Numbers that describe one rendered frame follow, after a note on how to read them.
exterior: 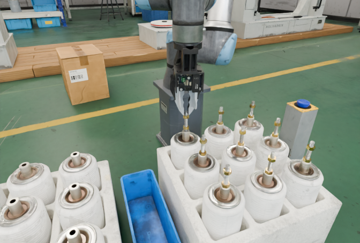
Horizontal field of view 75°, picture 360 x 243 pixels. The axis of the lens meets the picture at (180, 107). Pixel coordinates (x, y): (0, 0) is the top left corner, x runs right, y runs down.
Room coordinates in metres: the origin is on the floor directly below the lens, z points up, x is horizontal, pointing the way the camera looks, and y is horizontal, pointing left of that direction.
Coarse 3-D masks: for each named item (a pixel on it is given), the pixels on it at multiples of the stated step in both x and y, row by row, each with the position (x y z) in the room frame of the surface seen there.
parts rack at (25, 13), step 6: (60, 0) 4.40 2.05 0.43; (60, 6) 4.39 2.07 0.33; (6, 12) 4.16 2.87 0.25; (12, 12) 4.16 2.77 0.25; (18, 12) 4.16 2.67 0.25; (24, 12) 4.16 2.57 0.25; (30, 12) 4.17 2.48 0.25; (36, 12) 4.21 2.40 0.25; (42, 12) 4.25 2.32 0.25; (48, 12) 4.29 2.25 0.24; (54, 12) 4.34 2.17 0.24; (60, 12) 4.39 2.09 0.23; (6, 18) 4.01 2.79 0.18; (12, 18) 4.04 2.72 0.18; (18, 18) 4.08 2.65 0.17
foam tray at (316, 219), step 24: (168, 168) 0.55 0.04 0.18; (168, 192) 0.53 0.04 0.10; (192, 216) 0.38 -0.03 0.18; (288, 216) 0.38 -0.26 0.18; (312, 216) 0.38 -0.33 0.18; (192, 240) 0.35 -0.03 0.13; (240, 240) 0.32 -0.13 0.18; (264, 240) 0.33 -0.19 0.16; (288, 240) 0.36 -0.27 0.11; (312, 240) 0.40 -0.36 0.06
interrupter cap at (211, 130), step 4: (208, 128) 0.65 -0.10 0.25; (212, 128) 0.66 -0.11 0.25; (224, 128) 0.66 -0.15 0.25; (228, 128) 0.66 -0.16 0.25; (208, 132) 0.63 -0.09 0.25; (212, 132) 0.63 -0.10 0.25; (216, 132) 0.64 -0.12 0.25; (224, 132) 0.63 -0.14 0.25; (228, 132) 0.63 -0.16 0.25; (216, 136) 0.61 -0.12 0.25; (220, 136) 0.61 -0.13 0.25; (224, 136) 0.61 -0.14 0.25
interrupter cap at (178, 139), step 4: (180, 132) 0.63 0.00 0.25; (192, 132) 0.63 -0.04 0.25; (176, 136) 0.61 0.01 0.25; (180, 136) 0.61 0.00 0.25; (192, 136) 0.61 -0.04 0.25; (196, 136) 0.61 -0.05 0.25; (176, 140) 0.59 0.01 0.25; (180, 140) 0.59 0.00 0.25; (192, 140) 0.59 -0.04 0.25; (196, 140) 0.59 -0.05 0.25; (180, 144) 0.57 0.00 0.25; (184, 144) 0.57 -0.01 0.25; (188, 144) 0.57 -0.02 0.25; (192, 144) 0.57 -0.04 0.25
